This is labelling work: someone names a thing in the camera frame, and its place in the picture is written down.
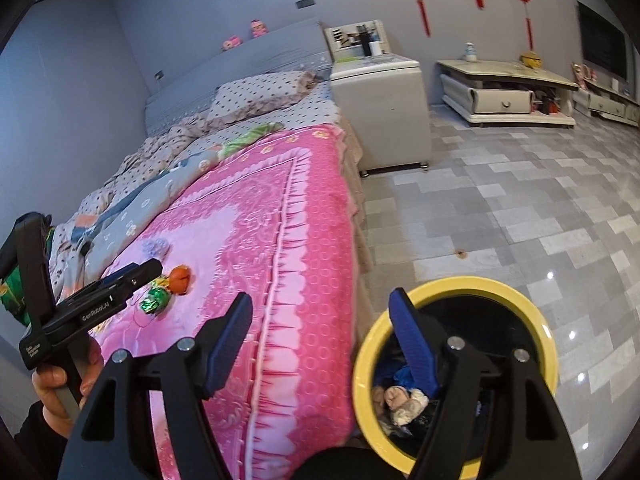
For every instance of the green foil wrapper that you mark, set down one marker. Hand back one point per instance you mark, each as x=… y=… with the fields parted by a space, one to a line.
x=155 y=300

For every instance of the green cloth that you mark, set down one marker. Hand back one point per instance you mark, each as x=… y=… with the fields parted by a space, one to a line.
x=250 y=135

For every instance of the yellow bin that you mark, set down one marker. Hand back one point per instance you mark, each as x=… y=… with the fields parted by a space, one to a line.
x=475 y=282

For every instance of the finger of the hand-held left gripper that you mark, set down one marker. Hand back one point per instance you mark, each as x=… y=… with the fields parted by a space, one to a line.
x=122 y=271
x=147 y=269

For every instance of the yellow round toy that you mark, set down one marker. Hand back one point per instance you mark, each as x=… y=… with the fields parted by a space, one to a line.
x=531 y=59

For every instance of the small white figurine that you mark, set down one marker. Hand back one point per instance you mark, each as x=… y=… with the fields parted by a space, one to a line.
x=470 y=52

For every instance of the polka dot duvet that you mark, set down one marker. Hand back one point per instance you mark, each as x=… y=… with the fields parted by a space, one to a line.
x=165 y=140

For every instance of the black television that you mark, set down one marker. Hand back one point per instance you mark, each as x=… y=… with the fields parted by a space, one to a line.
x=602 y=40

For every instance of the blue-grey knitted pompom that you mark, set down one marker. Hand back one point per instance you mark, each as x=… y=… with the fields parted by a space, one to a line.
x=155 y=247

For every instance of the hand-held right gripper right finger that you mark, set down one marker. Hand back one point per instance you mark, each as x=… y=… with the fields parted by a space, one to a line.
x=415 y=345

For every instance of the white TV cabinet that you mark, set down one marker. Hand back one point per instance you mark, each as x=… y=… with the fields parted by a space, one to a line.
x=500 y=95

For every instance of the person's left forearm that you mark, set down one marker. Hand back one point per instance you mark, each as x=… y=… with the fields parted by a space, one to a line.
x=35 y=442

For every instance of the pink floral blanket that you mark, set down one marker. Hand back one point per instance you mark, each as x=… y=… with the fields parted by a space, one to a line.
x=260 y=220

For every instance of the grey patterned quilt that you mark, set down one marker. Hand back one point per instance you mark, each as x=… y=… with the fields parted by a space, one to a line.
x=150 y=195

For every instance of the wall switch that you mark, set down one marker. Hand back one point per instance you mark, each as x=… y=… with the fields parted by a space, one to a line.
x=305 y=2

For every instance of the white cup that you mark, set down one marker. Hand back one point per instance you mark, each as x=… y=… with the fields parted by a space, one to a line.
x=375 y=49

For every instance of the white nightstand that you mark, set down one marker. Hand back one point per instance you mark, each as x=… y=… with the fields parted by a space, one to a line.
x=385 y=110

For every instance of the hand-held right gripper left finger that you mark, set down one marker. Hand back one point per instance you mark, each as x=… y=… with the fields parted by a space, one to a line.
x=227 y=345

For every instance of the pink figurine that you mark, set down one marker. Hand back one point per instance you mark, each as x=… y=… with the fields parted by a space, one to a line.
x=582 y=72

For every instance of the person's left hand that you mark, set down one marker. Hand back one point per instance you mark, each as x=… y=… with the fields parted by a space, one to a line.
x=47 y=385

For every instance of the grey bed headboard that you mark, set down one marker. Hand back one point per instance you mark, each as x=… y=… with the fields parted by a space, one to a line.
x=240 y=55

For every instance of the black thermos bottle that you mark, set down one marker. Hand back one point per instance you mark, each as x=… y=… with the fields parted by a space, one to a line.
x=363 y=40

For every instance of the white low cabinet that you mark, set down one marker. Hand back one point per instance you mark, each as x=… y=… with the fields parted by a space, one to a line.
x=607 y=102

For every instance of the polka dot pillow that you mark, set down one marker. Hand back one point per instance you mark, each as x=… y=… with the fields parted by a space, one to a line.
x=260 y=90

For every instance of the blue cloth glove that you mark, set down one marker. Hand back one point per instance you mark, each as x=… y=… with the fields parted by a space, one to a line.
x=400 y=375

